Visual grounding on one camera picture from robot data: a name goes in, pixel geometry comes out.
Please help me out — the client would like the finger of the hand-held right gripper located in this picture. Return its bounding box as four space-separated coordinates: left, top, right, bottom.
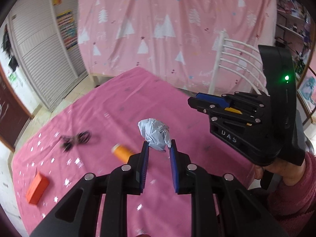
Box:
196 92 269 110
188 97 261 127

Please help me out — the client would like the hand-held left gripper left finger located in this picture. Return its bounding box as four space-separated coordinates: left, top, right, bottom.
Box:
30 141 150 237

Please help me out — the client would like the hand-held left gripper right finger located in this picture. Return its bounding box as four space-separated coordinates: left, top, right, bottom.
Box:
170 139 289 237

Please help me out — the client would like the pale paper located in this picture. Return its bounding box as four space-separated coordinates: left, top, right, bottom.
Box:
138 118 171 152

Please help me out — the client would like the person's right forearm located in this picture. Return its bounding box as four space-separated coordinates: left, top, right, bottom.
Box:
268 150 316 230

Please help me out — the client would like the person's right hand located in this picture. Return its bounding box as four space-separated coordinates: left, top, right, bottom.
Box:
255 158 307 186

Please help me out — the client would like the orange bottle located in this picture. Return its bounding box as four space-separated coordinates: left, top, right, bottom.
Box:
112 144 135 165

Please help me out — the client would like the white metal chair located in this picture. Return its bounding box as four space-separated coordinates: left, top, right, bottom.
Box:
209 30 269 97

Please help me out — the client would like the framed teal picture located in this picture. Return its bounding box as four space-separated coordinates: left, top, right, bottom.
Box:
297 75 316 115

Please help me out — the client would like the pink star-print tablecloth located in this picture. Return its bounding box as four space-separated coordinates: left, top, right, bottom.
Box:
11 67 257 235

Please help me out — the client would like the pink tree-print sheet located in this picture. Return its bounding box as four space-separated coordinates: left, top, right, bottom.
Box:
78 0 278 95

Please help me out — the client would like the orange box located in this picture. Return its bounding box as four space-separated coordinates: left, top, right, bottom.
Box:
25 171 50 205

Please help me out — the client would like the brown door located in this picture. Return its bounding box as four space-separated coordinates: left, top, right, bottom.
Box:
0 67 34 151

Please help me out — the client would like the white slatted wardrobe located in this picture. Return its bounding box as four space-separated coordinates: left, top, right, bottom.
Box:
7 0 89 111

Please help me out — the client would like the colourful grid poster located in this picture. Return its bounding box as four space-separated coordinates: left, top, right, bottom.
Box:
56 10 78 51

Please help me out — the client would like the small black hanging pouch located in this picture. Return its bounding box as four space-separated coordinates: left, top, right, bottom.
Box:
8 57 19 71

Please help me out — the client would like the black hanging bag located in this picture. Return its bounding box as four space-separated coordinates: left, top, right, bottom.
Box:
2 26 12 53

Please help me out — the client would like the black tangled cord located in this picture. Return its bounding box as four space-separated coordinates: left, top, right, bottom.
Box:
59 131 92 151

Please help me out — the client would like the cluttered wall shelf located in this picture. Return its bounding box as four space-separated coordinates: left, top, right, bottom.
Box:
273 0 316 74

